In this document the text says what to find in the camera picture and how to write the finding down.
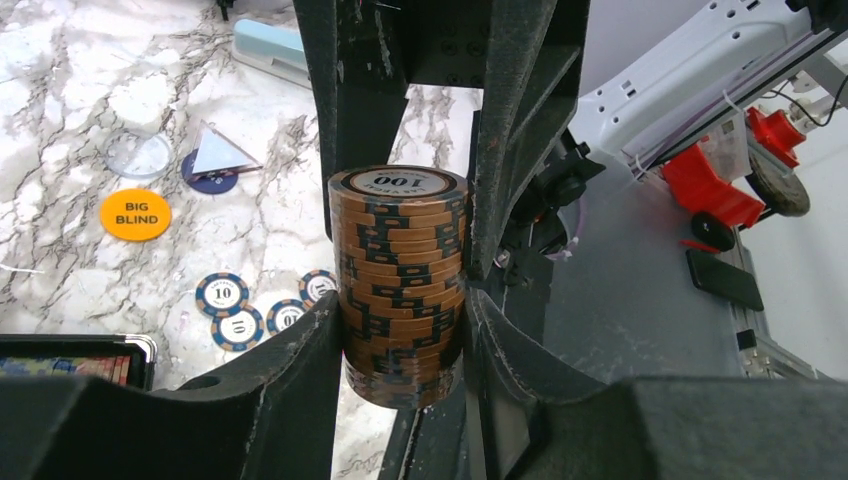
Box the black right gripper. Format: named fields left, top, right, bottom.
left=293, top=0, right=590, bottom=280

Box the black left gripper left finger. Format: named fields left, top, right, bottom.
left=1, top=293, right=341, bottom=479

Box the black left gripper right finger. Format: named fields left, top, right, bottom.
left=464, top=289, right=847, bottom=479

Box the brown 100 chip stack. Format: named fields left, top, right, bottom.
left=327, top=165, right=469, bottom=409

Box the dark blue small blind button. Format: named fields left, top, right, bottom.
left=181, top=149, right=239, bottom=195

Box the clear triangular plastic piece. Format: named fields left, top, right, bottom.
left=183, top=121, right=264, bottom=181

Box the clear round dealer button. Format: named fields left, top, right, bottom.
left=102, top=130, right=173, bottom=180

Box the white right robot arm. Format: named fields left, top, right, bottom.
left=294, top=1, right=847, bottom=279

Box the black poker set case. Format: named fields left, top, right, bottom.
left=1, top=334, right=158, bottom=391

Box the blue 10 chip left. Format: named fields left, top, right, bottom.
left=210, top=305, right=266, bottom=353

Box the blue 10 chip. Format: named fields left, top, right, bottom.
left=210, top=305, right=266, bottom=353
left=298, top=269, right=337, bottom=308
left=265, top=299, right=306, bottom=335
left=195, top=272, right=250, bottom=318

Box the blue 10 chip lower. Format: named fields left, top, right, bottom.
left=265, top=299, right=306, bottom=335

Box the blue 10 chip upper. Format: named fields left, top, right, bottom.
left=195, top=272, right=250, bottom=318

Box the blue 10 chip right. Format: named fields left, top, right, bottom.
left=298, top=269, right=337, bottom=308

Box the red green chip row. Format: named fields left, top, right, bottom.
left=1, top=356, right=131, bottom=385

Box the light blue whiteboard eraser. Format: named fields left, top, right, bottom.
left=231, top=19, right=311, bottom=89

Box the orange big blind button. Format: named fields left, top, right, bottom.
left=99, top=188, right=172, bottom=242

